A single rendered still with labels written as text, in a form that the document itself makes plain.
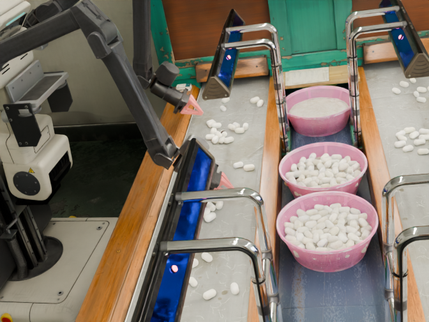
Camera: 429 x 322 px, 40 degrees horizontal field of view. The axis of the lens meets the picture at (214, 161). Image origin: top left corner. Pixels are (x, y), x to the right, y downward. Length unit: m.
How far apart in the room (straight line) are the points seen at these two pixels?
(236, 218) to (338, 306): 0.40
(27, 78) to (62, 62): 1.76
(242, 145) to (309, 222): 0.51
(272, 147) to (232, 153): 0.14
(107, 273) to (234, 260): 0.33
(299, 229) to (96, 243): 1.16
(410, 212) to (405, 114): 0.56
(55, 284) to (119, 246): 0.80
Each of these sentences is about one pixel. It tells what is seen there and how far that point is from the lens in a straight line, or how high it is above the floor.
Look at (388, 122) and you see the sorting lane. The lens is 2.10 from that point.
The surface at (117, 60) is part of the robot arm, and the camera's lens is 1.64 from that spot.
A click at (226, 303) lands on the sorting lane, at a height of 0.74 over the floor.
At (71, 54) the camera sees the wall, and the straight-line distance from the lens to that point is 3.82.
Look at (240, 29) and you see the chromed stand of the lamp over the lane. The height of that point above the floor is 1.11.
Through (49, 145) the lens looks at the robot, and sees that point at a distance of 2.24.
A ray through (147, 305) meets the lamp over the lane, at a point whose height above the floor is 1.11.
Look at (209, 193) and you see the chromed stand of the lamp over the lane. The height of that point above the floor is 1.12.
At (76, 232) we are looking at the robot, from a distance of 2.67.
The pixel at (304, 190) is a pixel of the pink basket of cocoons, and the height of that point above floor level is 0.75.
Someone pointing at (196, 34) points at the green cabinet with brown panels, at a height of 0.97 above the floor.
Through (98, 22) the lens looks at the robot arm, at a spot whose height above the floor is 1.32.
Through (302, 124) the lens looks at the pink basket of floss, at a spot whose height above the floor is 0.73.
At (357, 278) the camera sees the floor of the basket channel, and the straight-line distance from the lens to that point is 1.57.
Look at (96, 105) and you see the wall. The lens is 3.91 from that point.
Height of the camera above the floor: 1.74
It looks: 30 degrees down
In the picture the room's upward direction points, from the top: 11 degrees counter-clockwise
